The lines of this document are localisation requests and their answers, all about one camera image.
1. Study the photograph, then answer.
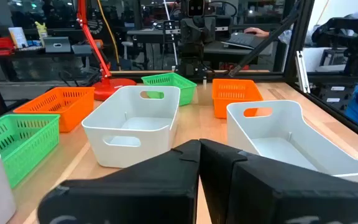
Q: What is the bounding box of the person's hand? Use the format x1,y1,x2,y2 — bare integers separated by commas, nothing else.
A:
243,27,270,39

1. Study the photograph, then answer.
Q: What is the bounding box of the white metal bracket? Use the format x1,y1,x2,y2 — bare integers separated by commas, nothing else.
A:
295,50,310,94

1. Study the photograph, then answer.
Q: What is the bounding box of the orange slotted plastic basket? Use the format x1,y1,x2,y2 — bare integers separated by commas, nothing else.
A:
13,86,95,133
211,78,264,119

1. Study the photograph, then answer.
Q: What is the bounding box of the yellow cable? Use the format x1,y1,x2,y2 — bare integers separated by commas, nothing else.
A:
96,0,121,68

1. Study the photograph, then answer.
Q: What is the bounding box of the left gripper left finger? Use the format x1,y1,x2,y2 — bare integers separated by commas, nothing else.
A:
37,139,202,224

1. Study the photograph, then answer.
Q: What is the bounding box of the white cord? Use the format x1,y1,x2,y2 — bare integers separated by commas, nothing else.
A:
163,0,180,66

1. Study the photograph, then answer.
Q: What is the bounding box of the green slotted plastic basket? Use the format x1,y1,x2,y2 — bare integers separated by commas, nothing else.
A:
141,72,198,106
0,114,61,189

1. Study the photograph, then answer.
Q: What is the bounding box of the white card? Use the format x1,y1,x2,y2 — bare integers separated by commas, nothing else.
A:
7,27,29,49

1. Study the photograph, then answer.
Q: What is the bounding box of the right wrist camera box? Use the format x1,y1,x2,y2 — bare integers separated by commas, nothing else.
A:
186,0,205,17

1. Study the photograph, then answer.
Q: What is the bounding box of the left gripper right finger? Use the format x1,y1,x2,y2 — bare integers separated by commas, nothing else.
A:
199,138,358,224

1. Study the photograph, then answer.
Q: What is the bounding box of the yellow-green bottle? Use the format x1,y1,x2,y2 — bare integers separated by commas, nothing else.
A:
34,21,48,47

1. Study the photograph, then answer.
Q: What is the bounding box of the red desk lamp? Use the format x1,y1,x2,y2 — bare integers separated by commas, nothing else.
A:
76,0,137,101

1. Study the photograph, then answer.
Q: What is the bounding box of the black keyboard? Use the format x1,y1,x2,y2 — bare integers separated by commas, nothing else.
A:
222,32,264,50

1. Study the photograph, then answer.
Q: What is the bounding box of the red storage bin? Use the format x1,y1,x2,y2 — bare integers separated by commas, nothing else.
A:
0,36,15,57

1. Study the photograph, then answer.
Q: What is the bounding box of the grey box with handle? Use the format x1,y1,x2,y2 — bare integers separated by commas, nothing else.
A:
43,36,71,54

